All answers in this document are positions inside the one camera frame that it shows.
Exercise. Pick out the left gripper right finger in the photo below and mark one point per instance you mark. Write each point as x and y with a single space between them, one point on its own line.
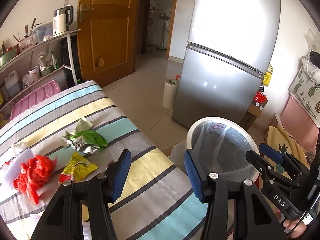
253 217

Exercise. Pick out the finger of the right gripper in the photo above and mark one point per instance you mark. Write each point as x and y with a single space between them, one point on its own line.
255 159
298 173

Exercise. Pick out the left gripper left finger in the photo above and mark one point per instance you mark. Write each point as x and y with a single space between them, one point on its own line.
62 218

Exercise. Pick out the red plastic bag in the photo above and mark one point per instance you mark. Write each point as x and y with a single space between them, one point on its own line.
34 174

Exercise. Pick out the pale green sachet wrapper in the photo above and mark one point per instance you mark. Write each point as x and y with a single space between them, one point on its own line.
82 125

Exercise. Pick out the white trash bin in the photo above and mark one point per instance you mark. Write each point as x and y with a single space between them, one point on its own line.
220 145

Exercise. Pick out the person's right hand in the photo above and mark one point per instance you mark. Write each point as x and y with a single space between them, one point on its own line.
290 225

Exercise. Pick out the yellow pineapple cloth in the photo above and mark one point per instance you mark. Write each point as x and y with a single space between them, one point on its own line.
283 142

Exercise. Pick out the yellow snack wrapper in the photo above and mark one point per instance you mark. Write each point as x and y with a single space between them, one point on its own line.
77 169

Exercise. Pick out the cardboard box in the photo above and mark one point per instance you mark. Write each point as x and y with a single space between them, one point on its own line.
254 111

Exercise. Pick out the red bag on box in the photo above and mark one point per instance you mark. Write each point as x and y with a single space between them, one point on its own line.
260 97

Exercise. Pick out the pineapple print cover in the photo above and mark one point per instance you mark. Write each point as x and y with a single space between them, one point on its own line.
307 93

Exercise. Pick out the green foil wrapper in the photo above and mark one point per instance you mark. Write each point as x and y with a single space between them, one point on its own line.
86 142

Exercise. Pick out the striped tablecloth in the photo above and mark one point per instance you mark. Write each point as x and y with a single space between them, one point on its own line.
157 201

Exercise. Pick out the white paper roll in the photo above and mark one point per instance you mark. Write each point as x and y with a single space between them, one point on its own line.
169 93

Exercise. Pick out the silver refrigerator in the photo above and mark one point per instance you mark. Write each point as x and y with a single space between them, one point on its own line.
229 48

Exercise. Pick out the pink plastic tray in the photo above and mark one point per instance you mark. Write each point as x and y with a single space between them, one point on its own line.
37 96

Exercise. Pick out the white oil jug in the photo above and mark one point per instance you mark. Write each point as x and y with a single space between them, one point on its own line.
12 83

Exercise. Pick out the white metal shelf rack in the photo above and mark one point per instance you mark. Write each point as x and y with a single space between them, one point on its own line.
28 59

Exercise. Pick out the pink utensil basket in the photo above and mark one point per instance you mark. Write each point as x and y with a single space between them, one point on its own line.
26 43

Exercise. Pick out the clear storage box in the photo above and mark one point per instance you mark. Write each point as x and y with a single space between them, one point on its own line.
44 31

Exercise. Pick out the white electric kettle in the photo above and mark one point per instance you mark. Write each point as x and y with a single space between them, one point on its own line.
63 18

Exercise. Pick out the wooden door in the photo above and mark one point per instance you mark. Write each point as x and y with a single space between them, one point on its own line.
106 39

